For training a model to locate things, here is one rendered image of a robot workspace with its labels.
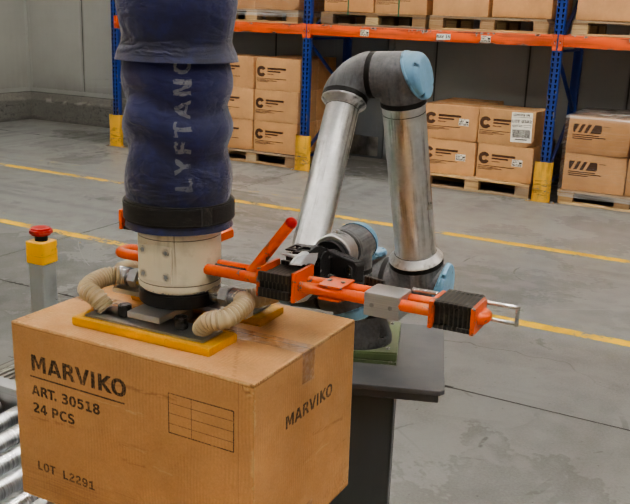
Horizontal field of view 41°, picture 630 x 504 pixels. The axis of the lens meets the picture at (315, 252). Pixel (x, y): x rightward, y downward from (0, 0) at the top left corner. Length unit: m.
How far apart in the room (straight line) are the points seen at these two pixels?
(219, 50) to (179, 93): 0.11
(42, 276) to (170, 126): 1.20
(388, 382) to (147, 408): 0.84
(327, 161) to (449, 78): 8.31
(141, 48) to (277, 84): 8.22
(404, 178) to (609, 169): 6.46
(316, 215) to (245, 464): 0.68
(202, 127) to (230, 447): 0.60
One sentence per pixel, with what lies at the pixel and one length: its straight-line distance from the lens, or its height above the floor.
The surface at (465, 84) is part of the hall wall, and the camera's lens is 10.27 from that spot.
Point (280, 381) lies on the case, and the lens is 1.59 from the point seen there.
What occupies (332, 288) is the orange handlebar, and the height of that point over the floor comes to 1.21.
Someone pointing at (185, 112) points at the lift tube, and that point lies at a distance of 1.63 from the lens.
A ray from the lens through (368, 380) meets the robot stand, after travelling 2.32.
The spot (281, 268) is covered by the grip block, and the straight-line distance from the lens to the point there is 1.67.
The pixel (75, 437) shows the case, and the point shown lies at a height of 0.84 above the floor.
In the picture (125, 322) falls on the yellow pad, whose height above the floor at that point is 1.09.
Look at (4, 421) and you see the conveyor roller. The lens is 2.64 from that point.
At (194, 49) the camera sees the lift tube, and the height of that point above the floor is 1.63.
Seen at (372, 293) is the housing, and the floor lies 1.21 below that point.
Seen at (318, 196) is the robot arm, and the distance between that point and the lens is 2.03.
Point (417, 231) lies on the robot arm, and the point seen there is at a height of 1.15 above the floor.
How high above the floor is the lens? 1.69
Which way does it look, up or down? 16 degrees down
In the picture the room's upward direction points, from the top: 2 degrees clockwise
